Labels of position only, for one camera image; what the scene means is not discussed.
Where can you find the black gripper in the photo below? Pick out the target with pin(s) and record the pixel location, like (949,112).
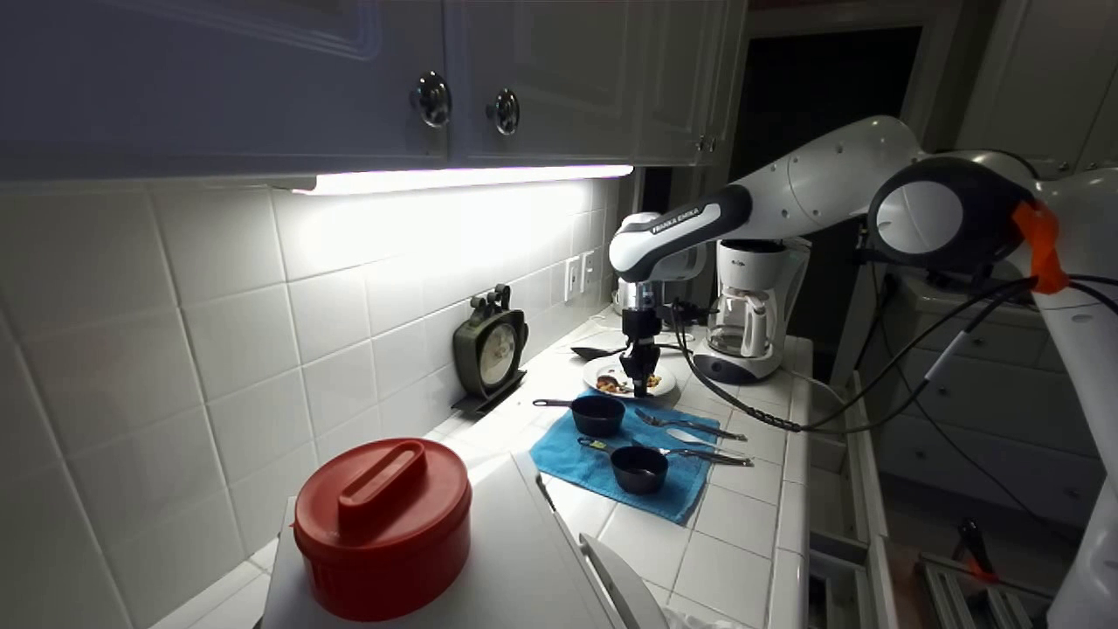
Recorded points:
(644,332)

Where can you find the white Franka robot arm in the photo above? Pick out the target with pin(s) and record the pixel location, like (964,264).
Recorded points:
(814,180)

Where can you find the white plate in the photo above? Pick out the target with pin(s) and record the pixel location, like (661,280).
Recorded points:
(599,384)

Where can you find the blue towel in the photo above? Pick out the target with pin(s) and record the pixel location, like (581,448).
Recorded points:
(571,458)

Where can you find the food pieces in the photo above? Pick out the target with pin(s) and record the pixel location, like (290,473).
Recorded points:
(612,384)

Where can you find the black measuring cup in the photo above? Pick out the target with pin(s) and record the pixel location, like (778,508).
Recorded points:
(638,470)
(599,418)

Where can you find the glass coffee carafe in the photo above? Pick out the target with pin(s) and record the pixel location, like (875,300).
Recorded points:
(734,331)

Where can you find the white coffee maker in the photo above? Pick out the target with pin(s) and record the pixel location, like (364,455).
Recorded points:
(764,273)

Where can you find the under cabinet light bar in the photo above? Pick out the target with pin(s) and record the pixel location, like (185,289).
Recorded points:
(467,180)

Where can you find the metal cabinet knob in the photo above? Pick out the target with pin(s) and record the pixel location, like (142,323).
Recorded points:
(503,112)
(433,101)

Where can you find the white drawer cabinet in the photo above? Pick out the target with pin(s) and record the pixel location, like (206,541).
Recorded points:
(991,466)

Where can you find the white upper cabinet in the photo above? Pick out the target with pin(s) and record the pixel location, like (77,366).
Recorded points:
(231,82)

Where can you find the white wall outlet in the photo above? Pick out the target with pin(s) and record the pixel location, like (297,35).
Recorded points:
(571,280)
(589,270)

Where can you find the metal rail frame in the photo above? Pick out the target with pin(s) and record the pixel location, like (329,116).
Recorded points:
(964,600)

